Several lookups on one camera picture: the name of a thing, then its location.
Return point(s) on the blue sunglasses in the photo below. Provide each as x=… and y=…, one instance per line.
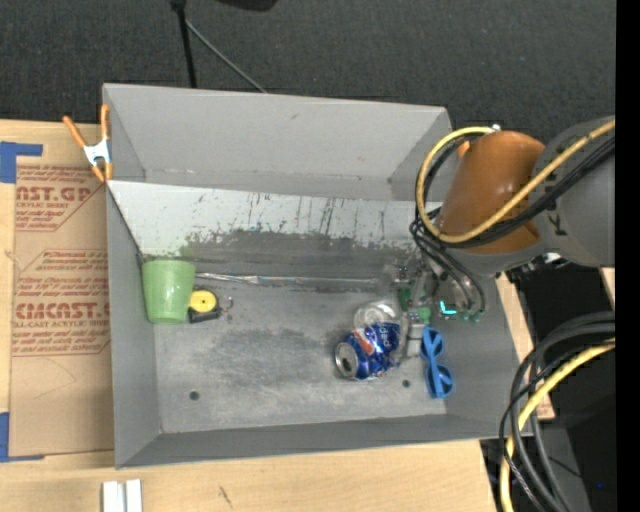
x=436, y=367

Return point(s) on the brown cardboard board red print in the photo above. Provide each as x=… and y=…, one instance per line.
x=55, y=380

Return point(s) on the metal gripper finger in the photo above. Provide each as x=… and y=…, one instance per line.
x=413, y=335

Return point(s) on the grey metal bin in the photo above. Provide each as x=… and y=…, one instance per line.
x=280, y=350

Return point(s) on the crushed blue drink can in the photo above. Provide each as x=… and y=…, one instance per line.
x=367, y=352

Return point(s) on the green plastic cup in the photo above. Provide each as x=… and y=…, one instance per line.
x=167, y=292

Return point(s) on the yellow and black tape measure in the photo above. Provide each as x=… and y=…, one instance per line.
x=202, y=303

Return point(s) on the clear plastic cup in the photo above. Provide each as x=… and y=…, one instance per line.
x=372, y=315

